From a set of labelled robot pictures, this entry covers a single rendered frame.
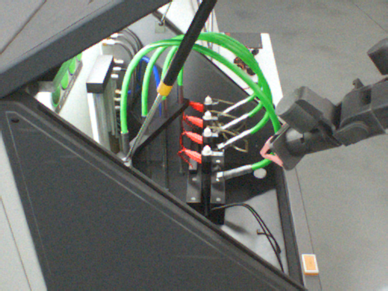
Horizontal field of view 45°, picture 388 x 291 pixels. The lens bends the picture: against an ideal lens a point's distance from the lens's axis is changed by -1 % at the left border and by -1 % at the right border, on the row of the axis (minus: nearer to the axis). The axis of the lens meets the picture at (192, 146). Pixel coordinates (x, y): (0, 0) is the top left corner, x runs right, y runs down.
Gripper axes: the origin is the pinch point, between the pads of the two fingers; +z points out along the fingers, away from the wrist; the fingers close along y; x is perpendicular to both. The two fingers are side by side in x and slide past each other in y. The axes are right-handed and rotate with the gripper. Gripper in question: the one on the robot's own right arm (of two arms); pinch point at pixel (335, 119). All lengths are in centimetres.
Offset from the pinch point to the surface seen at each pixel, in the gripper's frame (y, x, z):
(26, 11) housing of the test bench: 61, 29, 21
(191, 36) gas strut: 39, 42, -8
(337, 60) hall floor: -83, -295, 83
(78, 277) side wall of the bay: 18, 49, 42
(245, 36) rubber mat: 14, -91, 45
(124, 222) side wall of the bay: 22, 46, 23
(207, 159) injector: 11.3, 9.8, 28.1
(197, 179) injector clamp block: 6.1, 5.1, 38.6
